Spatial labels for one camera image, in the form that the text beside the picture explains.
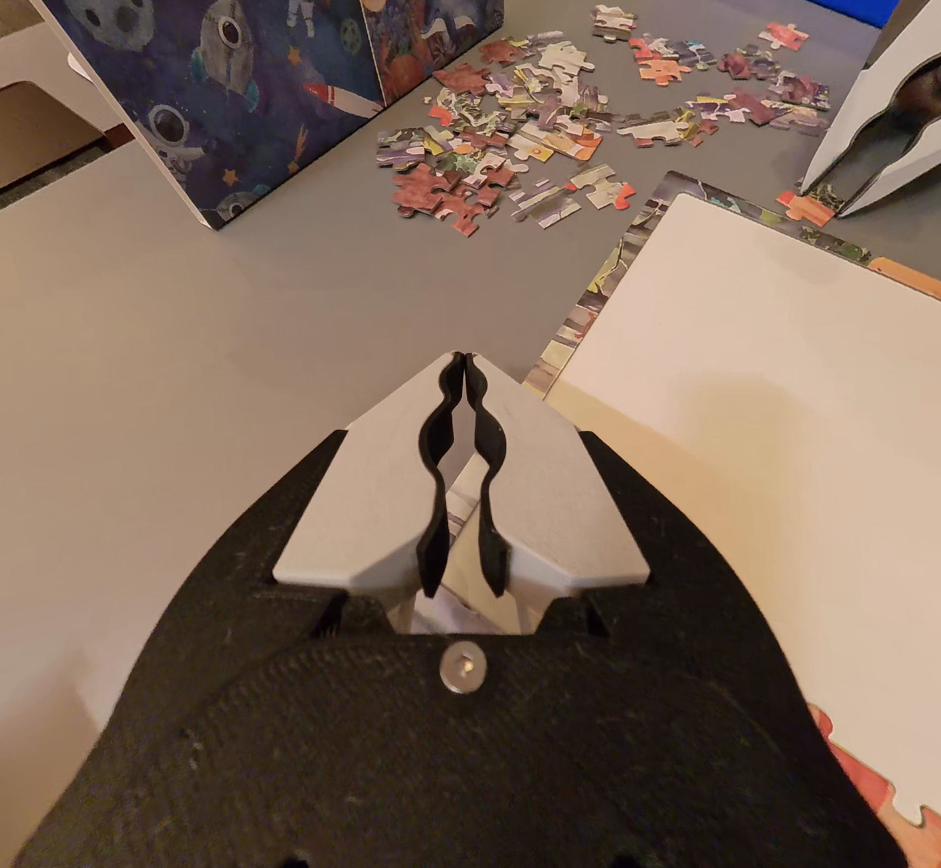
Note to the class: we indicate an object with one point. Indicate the printed puzzle storage box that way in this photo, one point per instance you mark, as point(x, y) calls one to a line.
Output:
point(220, 74)

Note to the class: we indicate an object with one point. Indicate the pile of puzzle pieces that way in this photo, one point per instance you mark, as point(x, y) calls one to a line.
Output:
point(426, 196)

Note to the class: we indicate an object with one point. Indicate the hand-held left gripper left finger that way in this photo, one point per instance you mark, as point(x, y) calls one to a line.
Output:
point(353, 508)

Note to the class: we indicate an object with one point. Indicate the orange green puzzle piece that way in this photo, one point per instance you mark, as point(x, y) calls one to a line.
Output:
point(805, 207)

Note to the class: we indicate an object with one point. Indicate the joined orange puzzle pieces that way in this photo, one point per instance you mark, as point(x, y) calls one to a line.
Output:
point(875, 794)

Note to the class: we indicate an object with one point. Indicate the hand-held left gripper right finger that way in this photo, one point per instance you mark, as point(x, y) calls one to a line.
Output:
point(566, 508)

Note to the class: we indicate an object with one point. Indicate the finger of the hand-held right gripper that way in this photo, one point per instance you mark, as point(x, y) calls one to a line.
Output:
point(911, 166)
point(867, 96)

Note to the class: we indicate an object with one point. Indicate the puzzle frame tray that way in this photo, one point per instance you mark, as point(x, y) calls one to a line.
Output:
point(735, 368)

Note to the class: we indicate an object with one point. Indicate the white shelf unit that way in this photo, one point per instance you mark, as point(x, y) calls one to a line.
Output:
point(37, 52)

